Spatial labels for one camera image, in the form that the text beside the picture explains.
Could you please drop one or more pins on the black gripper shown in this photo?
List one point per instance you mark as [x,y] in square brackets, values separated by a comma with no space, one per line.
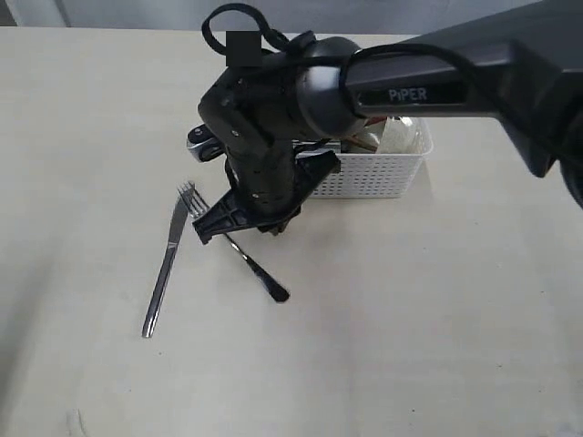
[257,118]

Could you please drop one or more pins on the silver metal fork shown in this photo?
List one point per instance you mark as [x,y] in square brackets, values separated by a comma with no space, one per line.
[246,261]

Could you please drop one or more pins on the shiny metal container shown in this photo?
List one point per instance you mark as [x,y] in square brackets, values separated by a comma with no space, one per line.
[317,147]

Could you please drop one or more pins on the white perforated plastic basket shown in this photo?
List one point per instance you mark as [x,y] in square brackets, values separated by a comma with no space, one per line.
[372,175]

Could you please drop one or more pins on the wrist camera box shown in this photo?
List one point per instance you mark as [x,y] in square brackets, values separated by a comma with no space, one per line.
[203,145]

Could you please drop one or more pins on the white bowl dark rim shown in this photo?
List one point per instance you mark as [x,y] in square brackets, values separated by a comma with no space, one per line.
[393,135]

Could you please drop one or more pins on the silver table knife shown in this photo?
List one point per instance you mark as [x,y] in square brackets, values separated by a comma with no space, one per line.
[176,226]

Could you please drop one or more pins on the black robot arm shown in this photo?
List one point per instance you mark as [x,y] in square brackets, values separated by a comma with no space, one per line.
[522,67]

